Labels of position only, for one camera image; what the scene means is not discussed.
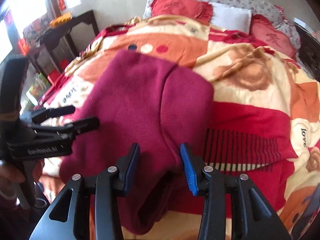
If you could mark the orange item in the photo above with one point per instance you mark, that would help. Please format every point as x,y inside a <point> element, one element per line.
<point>61,19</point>

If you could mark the red ruffled cushion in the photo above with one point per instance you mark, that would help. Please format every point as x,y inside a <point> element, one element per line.
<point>281,13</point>

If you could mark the red box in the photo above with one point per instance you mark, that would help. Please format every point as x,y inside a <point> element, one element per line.
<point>23,47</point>

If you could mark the red wall sign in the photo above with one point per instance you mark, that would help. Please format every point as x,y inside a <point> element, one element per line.
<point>62,3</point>

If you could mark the person's left forearm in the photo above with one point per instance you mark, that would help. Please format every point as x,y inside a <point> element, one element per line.
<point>10,212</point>

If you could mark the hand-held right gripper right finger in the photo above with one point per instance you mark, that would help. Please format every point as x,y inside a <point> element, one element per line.
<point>188,170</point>

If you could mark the dark wooden table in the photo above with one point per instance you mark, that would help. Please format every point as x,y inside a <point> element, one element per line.
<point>75,25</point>

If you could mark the dark wooden headboard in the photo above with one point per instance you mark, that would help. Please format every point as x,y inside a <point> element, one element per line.
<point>308,50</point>

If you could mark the printed red orange blanket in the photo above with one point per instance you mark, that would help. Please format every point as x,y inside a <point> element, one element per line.
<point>250,85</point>

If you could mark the red heart pillow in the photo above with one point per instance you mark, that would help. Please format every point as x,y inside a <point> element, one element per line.
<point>271,36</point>
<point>175,7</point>

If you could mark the white pillow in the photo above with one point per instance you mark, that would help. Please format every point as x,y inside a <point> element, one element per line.
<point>231,17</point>

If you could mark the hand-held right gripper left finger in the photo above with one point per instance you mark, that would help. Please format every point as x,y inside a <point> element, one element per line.
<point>132,170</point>

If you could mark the person's left hand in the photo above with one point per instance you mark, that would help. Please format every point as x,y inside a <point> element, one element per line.
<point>8,173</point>

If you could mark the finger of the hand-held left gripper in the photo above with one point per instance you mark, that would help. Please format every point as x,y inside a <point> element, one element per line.
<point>75,128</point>
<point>55,112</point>

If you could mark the maroon fleece garment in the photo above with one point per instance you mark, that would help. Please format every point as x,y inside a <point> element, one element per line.
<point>140,100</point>

